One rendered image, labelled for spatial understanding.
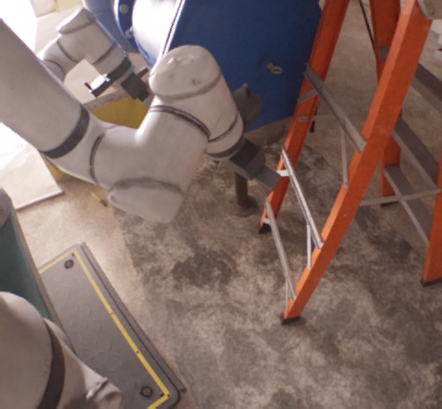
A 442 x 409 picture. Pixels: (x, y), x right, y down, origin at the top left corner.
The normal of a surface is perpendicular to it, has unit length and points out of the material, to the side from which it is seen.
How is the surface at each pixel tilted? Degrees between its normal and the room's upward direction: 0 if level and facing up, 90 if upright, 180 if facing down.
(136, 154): 25
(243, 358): 0
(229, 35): 83
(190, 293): 0
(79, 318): 0
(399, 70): 86
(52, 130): 100
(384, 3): 94
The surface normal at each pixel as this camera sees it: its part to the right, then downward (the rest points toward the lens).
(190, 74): -0.22, -0.37
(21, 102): 0.62, 0.64
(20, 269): -0.10, -0.68
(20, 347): 0.95, -0.32
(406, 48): 0.14, 0.67
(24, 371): 0.89, -0.35
